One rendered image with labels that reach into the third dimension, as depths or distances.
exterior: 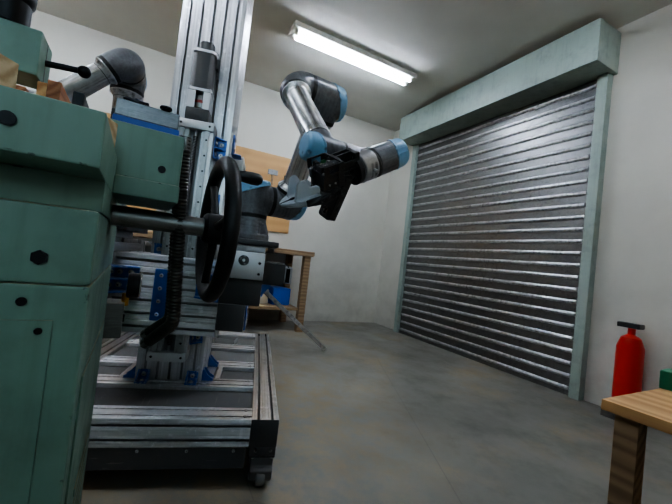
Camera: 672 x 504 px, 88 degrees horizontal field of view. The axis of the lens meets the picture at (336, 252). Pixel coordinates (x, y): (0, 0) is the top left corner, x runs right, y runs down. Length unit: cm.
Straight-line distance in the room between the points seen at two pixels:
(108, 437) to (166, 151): 95
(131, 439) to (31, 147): 106
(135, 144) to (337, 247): 398
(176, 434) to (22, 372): 85
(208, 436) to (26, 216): 96
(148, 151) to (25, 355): 35
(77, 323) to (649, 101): 325
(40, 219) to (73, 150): 10
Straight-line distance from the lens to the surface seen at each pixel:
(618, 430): 109
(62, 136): 45
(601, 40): 335
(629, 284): 302
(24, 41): 76
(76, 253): 51
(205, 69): 159
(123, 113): 71
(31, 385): 53
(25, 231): 51
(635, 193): 310
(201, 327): 134
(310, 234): 438
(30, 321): 52
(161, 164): 68
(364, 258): 475
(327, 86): 128
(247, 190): 134
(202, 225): 71
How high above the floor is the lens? 77
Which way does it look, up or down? 2 degrees up
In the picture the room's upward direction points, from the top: 6 degrees clockwise
